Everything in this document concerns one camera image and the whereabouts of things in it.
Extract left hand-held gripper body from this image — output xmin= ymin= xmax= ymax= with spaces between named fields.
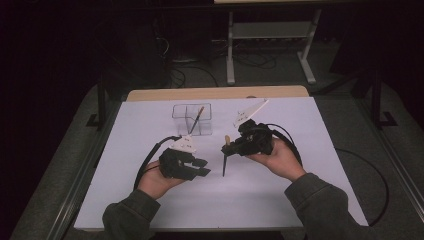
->
xmin=158 ymin=134 xmax=201 ymax=182

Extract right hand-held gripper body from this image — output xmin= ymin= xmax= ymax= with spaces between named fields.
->
xmin=232 ymin=98 xmax=275 ymax=157

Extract clear plastic compartment organizer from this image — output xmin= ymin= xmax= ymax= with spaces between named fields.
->
xmin=171 ymin=102 xmax=214 ymax=137

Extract person's left hand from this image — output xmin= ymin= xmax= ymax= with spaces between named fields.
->
xmin=137 ymin=160 xmax=184 ymax=201

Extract person's right hand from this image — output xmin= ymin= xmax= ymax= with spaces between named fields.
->
xmin=245 ymin=138 xmax=307 ymax=183

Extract light wooden table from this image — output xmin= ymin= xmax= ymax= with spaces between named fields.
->
xmin=126 ymin=85 xmax=310 ymax=102

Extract black metal stand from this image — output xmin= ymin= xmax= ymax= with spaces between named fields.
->
xmin=370 ymin=64 xmax=399 ymax=130
xmin=85 ymin=74 xmax=108 ymax=132

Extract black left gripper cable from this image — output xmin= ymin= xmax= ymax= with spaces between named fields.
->
xmin=133 ymin=134 xmax=183 ymax=191

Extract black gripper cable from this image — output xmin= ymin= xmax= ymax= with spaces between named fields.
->
xmin=133 ymin=134 xmax=183 ymax=191
xmin=266 ymin=123 xmax=390 ymax=228

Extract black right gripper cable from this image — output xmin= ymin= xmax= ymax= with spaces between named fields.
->
xmin=266 ymin=123 xmax=390 ymax=228

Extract black floor cables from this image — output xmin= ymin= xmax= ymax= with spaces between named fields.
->
xmin=232 ymin=48 xmax=278 ymax=70
xmin=152 ymin=18 xmax=220 ymax=89

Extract aluminium frame rail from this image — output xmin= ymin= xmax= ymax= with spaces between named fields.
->
xmin=356 ymin=98 xmax=424 ymax=204
xmin=46 ymin=106 xmax=121 ymax=240

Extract white metal desk frame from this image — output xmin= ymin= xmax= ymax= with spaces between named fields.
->
xmin=213 ymin=0 xmax=355 ymax=86

